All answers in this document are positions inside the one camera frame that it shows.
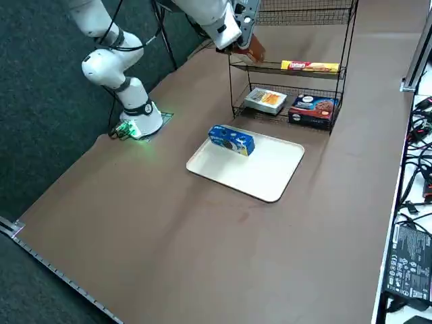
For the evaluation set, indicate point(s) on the blue Oreo cookie box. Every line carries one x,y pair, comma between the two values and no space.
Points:
229,138

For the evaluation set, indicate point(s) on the black plug with red light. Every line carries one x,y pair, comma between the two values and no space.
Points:
426,103
428,189

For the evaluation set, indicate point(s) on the black labelled power adapter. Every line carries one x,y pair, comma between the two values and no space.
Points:
408,260

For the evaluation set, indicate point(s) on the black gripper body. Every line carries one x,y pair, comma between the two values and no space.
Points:
248,20

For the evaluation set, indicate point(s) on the yellow biscuit box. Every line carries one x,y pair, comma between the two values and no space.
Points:
310,66

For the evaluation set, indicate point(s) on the aluminium table edge rail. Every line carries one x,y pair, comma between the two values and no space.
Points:
50,264

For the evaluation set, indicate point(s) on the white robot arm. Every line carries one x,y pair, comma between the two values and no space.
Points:
111,67

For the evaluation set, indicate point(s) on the cream plastic tray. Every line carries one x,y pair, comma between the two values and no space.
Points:
236,172

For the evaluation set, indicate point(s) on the black stand leg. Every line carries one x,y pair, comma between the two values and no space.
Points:
170,50

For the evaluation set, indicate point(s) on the dark blue chocolate cookie box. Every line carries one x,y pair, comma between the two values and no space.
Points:
312,111

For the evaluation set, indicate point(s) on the brown tea bottle white cap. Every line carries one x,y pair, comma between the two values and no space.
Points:
257,50

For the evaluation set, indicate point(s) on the white orange cracker box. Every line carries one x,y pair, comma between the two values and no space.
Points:
265,100

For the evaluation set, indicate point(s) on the aluminium post with bracket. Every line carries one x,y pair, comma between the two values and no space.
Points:
414,71

